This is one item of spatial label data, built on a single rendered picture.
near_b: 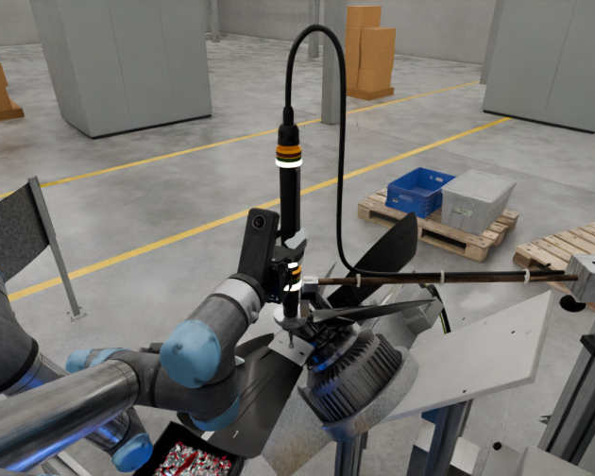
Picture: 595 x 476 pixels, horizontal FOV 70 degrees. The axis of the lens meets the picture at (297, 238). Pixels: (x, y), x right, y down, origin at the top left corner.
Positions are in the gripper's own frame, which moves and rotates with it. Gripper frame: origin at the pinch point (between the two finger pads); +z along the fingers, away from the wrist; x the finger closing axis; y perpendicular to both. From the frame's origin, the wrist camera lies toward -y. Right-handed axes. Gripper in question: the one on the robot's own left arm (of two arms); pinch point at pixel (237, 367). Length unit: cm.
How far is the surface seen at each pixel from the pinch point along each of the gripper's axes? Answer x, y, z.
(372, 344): -1.1, 4.5, 29.7
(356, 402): 6.0, -5.3, 24.6
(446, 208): 60, 252, 151
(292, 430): 16.4, -2.3, 11.3
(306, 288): -18.6, 0.3, 14.4
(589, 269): -23, -3, 69
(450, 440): 15.0, -8.3, 44.8
